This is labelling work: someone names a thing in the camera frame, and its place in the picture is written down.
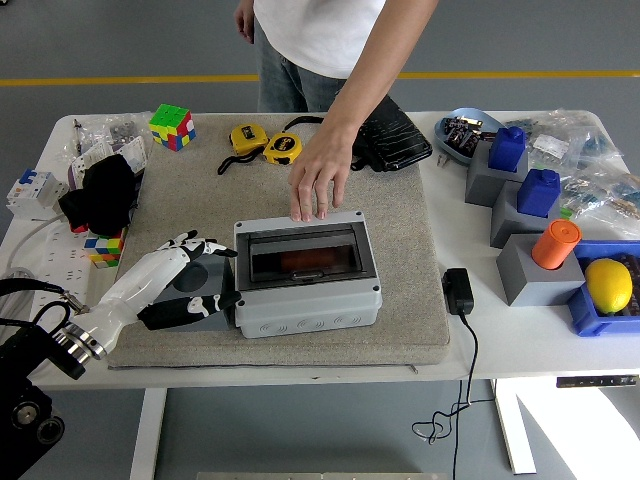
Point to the person's left hand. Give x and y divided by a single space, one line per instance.
322 170

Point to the green plastic piece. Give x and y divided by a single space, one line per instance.
565 212

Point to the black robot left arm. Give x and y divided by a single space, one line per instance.
30 360

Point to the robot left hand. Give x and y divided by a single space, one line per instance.
150 280

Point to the transparent hinged box lid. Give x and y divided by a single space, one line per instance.
305 257

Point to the black power adapter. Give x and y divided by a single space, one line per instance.
457 292

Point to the blue block battery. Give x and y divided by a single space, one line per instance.
506 147
537 192

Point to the black glossy pouch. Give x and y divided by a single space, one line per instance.
395 135

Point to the person's right hand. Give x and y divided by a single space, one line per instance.
245 20

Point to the light blue bowl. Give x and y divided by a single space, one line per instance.
442 142

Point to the dark small components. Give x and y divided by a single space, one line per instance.
462 132

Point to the white table leg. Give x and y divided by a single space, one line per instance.
515 440
147 435

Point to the white circuit breaker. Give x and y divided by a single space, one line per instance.
35 195

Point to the grey electrical box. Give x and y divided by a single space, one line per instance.
310 310

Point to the grey-brown mat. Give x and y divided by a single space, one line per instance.
325 345

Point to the black cloth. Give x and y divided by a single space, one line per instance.
105 195

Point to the orange cylinder battery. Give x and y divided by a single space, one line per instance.
310 260
555 245

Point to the white plug packet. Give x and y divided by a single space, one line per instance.
137 156

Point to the yellow tape measure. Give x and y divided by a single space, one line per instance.
282 147
245 137

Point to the person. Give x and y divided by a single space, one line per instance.
310 40

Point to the blue plastic bin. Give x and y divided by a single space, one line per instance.
585 315

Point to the black table control panel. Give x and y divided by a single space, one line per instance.
597 381

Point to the yellow lemon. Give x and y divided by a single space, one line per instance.
607 285

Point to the grey holder block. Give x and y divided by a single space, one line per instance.
210 277
480 180
530 285
505 220

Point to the colourful puzzle cube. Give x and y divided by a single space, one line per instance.
102 250
172 127

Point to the clear bags of screws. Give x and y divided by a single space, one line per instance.
120 130

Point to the white power strip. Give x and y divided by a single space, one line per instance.
65 265

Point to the clear bags of components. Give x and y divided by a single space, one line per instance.
590 150

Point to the thin metal screwdriver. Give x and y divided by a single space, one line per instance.
77 137

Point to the person's left forearm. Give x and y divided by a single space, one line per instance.
375 65

